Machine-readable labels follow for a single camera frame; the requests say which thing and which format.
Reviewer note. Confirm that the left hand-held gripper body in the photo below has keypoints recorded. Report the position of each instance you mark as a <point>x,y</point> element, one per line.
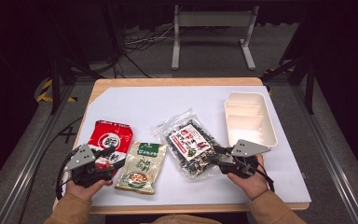
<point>80,157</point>

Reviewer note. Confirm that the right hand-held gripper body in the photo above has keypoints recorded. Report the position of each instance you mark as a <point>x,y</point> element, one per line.
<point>245,148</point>

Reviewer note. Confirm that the red seasoning packet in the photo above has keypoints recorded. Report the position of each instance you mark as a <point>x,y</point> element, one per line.
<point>115,132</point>

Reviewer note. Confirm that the white plastic container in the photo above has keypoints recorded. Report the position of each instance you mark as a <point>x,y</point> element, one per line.
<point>250,119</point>

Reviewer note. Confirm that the beige green seasoning packet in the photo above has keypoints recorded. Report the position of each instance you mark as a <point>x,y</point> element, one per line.
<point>143,168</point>

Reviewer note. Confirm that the clear bag of dried seaweed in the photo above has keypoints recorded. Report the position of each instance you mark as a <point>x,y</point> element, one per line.
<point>188,144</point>

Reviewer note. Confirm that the person's left hand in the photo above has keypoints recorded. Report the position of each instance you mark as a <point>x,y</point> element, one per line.
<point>80,190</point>

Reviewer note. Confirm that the person's right hand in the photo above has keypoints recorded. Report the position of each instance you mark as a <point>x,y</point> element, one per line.
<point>251,185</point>

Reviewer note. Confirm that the person's tan clothing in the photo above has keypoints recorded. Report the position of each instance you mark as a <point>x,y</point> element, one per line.
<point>186,219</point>

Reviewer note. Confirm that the white paper sheet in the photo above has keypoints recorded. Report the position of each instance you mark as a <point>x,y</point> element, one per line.
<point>155,105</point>

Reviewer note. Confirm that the yellow black hazard tape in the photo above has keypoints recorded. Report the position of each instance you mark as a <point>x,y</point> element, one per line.
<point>45,91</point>

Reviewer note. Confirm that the white metal stand frame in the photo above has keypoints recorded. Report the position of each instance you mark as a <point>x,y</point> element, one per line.
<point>213,18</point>

